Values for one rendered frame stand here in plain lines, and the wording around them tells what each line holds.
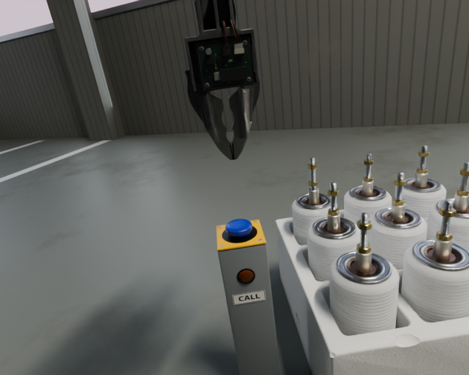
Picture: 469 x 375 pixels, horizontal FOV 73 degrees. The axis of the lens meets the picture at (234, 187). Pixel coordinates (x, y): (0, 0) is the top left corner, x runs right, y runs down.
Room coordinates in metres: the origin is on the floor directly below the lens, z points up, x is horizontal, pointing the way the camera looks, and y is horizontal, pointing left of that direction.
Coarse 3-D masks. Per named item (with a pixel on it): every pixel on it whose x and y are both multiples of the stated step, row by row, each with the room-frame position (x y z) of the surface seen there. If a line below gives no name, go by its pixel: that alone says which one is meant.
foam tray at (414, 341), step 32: (288, 224) 0.66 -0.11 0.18; (288, 256) 0.55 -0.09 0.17; (288, 288) 0.58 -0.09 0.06; (320, 288) 0.43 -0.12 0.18; (320, 320) 0.36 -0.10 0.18; (416, 320) 0.33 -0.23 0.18; (448, 320) 0.33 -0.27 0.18; (320, 352) 0.35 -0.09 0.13; (352, 352) 0.30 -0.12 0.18; (384, 352) 0.30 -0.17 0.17; (416, 352) 0.30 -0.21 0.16; (448, 352) 0.30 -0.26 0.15
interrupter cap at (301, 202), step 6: (300, 198) 0.63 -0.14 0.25; (306, 198) 0.63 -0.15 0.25; (324, 198) 0.62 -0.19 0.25; (330, 198) 0.61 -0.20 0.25; (300, 204) 0.60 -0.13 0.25; (306, 204) 0.60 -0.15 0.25; (312, 204) 0.60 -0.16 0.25; (318, 204) 0.60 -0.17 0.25; (324, 204) 0.59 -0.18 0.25; (330, 204) 0.59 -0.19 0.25
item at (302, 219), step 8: (296, 208) 0.60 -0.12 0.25; (328, 208) 0.58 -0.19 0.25; (296, 216) 0.59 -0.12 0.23; (304, 216) 0.58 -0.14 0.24; (312, 216) 0.57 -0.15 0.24; (320, 216) 0.57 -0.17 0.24; (296, 224) 0.59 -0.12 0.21; (304, 224) 0.58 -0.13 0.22; (296, 232) 0.60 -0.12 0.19; (304, 232) 0.58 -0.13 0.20; (296, 240) 0.60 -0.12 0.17; (304, 240) 0.58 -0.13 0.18
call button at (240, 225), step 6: (234, 222) 0.42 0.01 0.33; (240, 222) 0.42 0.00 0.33; (246, 222) 0.42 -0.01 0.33; (228, 228) 0.41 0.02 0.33; (234, 228) 0.40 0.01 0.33; (240, 228) 0.40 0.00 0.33; (246, 228) 0.40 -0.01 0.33; (234, 234) 0.40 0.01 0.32; (240, 234) 0.40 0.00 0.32; (246, 234) 0.40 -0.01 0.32
